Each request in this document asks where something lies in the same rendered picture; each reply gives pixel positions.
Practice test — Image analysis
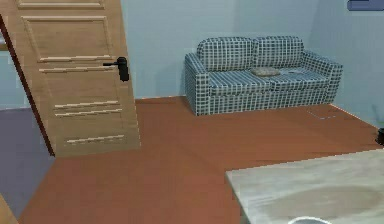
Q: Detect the beige speckled cushion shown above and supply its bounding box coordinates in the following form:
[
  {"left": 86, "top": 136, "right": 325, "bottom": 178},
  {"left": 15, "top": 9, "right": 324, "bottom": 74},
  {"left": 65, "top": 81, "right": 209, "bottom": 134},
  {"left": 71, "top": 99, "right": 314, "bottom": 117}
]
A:
[{"left": 250, "top": 66, "right": 281, "bottom": 77}]

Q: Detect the black door handle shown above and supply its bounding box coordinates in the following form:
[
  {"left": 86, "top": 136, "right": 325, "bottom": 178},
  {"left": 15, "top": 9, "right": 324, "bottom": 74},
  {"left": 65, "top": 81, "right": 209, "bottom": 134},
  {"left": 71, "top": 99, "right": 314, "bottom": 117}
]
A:
[{"left": 102, "top": 56, "right": 130, "bottom": 83}]

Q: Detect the light wooden furniture corner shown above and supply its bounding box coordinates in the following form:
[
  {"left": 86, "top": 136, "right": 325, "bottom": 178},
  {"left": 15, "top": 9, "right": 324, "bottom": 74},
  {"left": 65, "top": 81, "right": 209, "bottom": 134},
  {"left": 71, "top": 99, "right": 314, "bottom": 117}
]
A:
[{"left": 0, "top": 193, "right": 19, "bottom": 224}]

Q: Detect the white round dish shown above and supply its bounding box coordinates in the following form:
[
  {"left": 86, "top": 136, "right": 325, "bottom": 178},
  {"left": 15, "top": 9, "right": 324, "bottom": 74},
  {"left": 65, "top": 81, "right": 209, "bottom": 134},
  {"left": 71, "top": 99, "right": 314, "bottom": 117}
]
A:
[{"left": 287, "top": 216, "right": 331, "bottom": 224}]

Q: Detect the blue white checked sofa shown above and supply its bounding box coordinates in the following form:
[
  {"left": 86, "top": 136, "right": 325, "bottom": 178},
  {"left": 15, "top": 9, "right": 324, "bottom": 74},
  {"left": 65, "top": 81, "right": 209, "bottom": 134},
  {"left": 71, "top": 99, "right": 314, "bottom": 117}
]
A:
[{"left": 184, "top": 35, "right": 344, "bottom": 117}]

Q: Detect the blue framed wall picture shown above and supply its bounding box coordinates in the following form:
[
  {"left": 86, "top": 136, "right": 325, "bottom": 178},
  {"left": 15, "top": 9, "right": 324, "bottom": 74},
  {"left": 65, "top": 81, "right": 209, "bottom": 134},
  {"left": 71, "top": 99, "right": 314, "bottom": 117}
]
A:
[{"left": 346, "top": 0, "right": 384, "bottom": 12}]

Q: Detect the light wooden room door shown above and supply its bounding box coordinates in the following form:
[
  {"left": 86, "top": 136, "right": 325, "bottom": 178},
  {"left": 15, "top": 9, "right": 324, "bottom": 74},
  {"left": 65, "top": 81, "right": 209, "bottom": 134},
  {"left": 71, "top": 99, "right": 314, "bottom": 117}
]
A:
[{"left": 0, "top": 0, "right": 142, "bottom": 158}]

